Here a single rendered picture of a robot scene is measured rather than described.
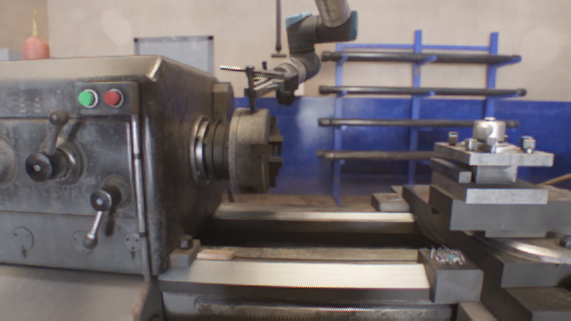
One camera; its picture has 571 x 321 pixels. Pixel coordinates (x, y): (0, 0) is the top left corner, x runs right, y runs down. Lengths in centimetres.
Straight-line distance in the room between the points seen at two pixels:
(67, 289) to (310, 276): 54
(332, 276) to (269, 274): 15
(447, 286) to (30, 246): 96
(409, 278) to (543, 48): 459
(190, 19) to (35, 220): 366
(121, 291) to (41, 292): 18
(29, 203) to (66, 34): 442
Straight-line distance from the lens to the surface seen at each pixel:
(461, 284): 77
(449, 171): 72
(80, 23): 504
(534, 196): 73
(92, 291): 78
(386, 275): 74
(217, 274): 74
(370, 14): 411
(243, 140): 73
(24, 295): 87
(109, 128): 67
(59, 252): 86
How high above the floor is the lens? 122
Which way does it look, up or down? 7 degrees down
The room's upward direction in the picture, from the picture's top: straight up
